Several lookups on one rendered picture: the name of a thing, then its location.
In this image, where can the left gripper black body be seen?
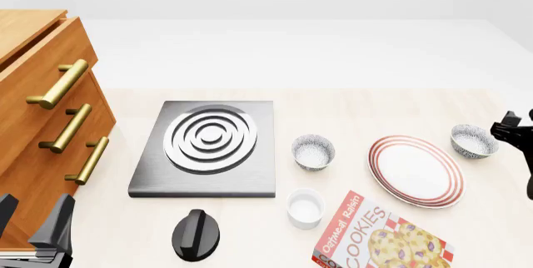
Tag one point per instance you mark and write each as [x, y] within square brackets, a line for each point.
[33, 260]

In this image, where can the speckled patterned bowl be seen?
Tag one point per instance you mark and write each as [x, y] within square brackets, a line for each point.
[472, 143]
[313, 155]

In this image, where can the oatmeal raisin cookies box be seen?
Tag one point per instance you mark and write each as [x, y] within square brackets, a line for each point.
[375, 236]

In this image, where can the wooden cabinet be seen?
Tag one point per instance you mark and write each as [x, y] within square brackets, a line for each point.
[25, 30]

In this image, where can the flat stove plate with rings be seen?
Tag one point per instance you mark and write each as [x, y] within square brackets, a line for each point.
[154, 171]

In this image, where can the white plate with red rings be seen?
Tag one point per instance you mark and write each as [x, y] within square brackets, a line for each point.
[416, 171]

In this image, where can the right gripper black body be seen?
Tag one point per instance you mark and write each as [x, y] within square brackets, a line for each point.
[514, 132]

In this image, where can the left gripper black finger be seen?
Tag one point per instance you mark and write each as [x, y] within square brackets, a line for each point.
[6, 210]
[58, 227]

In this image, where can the wooden cabinet drawer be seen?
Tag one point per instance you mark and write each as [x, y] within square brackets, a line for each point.
[41, 180]
[96, 102]
[41, 62]

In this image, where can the round black stove knob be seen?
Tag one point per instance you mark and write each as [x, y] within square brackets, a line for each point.
[195, 236]

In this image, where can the small white ramekin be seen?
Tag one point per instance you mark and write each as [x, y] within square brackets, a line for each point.
[305, 210]

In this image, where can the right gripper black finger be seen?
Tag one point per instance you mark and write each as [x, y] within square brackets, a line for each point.
[529, 171]

